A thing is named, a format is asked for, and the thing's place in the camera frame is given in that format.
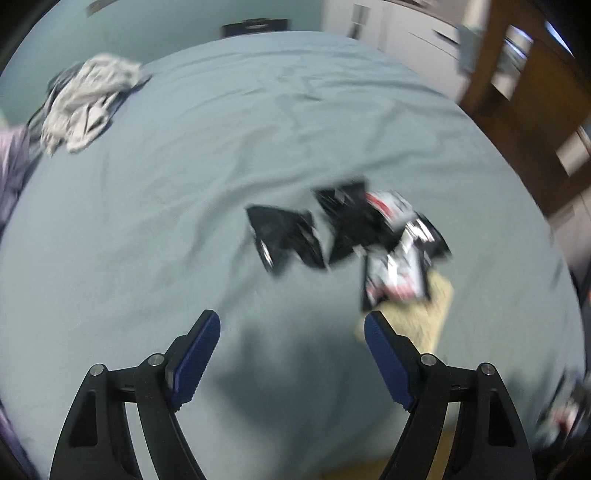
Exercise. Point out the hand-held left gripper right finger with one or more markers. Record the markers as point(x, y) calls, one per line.
point(388, 364)

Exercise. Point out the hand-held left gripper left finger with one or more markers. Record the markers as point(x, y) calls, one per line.
point(194, 364)

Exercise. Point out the cardboard box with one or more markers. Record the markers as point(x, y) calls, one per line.
point(364, 468)

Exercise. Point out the pile of black white snack packets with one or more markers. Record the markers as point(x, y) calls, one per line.
point(355, 221)

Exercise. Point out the single black-white snack packet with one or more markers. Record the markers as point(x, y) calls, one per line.
point(563, 406)

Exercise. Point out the beige single sachet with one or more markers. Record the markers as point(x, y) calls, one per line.
point(415, 323)

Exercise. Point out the purple cloth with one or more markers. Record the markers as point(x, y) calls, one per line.
point(11, 175)

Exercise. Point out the crumpled grey clothes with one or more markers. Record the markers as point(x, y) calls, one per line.
point(83, 101)

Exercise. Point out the brown wooden chair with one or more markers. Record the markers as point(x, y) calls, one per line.
point(531, 92)

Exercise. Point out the white cabinet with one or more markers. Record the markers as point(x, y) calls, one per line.
point(406, 41)

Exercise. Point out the grey blue hanging cloth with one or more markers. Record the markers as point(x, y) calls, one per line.
point(468, 46)

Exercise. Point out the black flat object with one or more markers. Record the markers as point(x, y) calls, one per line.
point(254, 26)

